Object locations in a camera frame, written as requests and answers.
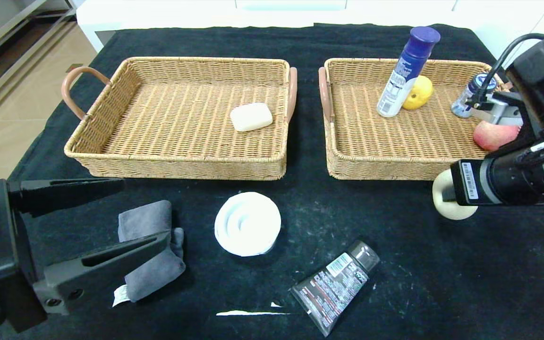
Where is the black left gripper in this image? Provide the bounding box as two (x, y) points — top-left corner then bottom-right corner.
(0, 178), (172, 334)

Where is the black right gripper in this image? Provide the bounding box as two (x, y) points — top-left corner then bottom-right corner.
(442, 149), (544, 206)

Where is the pale cream bun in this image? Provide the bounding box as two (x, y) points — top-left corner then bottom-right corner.
(432, 169), (479, 221)

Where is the yellow pear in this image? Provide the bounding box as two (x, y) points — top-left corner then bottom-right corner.
(402, 75), (434, 111)

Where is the blue cap spray can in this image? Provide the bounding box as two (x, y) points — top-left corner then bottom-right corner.
(377, 26), (441, 118)

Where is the wicker basket holding apple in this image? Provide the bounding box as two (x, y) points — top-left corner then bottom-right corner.
(318, 58), (525, 181)

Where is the wicker basket holding soap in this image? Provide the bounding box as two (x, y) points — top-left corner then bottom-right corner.
(62, 57), (298, 181)

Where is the grey folded cloth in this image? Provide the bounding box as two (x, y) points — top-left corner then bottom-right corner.
(113, 200), (187, 305)

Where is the red apple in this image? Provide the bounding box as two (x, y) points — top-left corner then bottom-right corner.
(473, 120), (520, 152)

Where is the small dark cap bottle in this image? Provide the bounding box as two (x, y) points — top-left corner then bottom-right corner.
(450, 73), (497, 119)

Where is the black squeeze tube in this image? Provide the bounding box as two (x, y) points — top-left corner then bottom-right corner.
(290, 240), (381, 337)

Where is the white tape roll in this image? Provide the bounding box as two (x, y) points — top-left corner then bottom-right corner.
(214, 192), (282, 257)

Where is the white paper strip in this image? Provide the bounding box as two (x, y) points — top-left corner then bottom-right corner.
(216, 302), (291, 316)

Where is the white soap bar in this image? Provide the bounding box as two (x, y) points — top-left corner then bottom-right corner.
(230, 102), (273, 132)

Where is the black table cloth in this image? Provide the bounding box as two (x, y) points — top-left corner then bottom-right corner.
(0, 24), (544, 340)

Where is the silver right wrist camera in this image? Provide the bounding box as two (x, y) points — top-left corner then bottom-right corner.
(470, 91), (537, 128)

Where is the black right camera cable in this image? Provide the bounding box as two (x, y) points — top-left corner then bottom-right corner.
(477, 33), (544, 102)

